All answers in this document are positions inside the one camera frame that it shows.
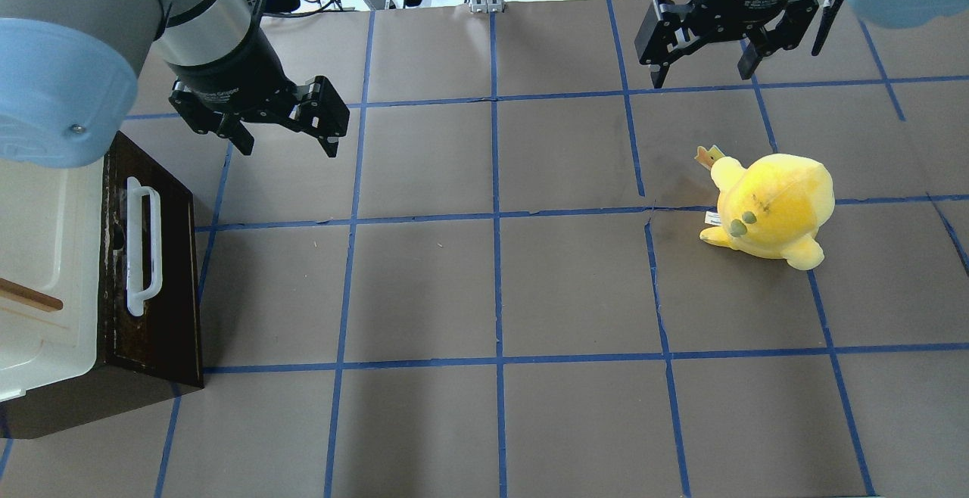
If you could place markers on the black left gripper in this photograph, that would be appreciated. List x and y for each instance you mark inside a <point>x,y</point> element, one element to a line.
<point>229,74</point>

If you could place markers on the wooden drawer with white handle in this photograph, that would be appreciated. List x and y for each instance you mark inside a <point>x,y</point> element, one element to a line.
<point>150,305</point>

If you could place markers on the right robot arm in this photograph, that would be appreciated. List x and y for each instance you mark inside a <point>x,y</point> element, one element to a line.
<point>891,14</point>

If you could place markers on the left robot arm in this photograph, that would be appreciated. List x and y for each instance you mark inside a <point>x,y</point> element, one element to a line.
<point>70,71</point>

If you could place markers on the dark wooden drawer cabinet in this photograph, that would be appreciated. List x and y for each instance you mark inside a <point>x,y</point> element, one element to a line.
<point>112,386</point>

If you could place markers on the yellow plush dinosaur toy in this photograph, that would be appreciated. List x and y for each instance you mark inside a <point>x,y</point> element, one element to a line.
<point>772,209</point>

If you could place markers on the cream plastic storage box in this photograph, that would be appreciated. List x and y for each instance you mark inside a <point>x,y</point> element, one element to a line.
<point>50,243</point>

